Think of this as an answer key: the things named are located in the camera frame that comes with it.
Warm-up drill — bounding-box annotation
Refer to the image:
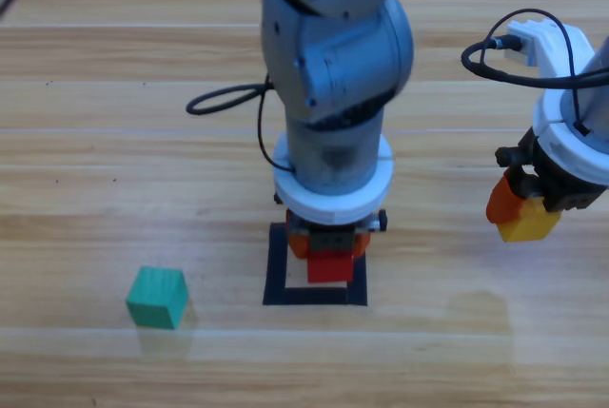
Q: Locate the red wooden cube block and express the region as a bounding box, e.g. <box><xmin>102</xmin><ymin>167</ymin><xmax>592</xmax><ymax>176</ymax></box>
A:
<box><xmin>306</xmin><ymin>250</ymin><xmax>356</xmax><ymax>284</ymax></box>

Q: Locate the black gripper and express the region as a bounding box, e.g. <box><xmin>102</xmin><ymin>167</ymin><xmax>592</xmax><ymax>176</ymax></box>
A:
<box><xmin>273</xmin><ymin>191</ymin><xmax>388</xmax><ymax>260</ymax></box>
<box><xmin>485</xmin><ymin>129</ymin><xmax>602</xmax><ymax>227</ymax></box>

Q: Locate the green wooden cube block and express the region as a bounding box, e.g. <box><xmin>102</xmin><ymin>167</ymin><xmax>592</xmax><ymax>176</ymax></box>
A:
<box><xmin>125</xmin><ymin>265</ymin><xmax>190</xmax><ymax>331</ymax></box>

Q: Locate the yellow wooden cube block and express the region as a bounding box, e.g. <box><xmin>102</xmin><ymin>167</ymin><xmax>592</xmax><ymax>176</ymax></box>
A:
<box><xmin>497</xmin><ymin>196</ymin><xmax>562</xmax><ymax>243</ymax></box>

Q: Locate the black tape rectangle outline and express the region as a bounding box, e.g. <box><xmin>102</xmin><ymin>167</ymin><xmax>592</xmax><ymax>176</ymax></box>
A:
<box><xmin>262</xmin><ymin>222</ymin><xmax>369</xmax><ymax>307</ymax></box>

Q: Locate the black camera cable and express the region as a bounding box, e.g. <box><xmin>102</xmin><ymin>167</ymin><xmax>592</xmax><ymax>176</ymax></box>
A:
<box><xmin>185</xmin><ymin>73</ymin><xmax>297</xmax><ymax>175</ymax></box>
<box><xmin>460</xmin><ymin>8</ymin><xmax>609</xmax><ymax>137</ymax></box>

